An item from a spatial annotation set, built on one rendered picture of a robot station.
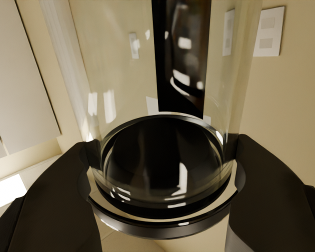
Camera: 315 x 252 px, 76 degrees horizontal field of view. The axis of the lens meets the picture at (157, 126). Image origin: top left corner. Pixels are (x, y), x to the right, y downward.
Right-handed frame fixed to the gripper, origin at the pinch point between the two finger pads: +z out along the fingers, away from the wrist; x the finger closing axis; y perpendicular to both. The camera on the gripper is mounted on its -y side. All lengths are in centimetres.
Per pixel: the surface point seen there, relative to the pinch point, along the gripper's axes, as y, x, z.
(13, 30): -7, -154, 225
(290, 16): -6, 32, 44
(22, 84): 48, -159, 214
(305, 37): -1, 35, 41
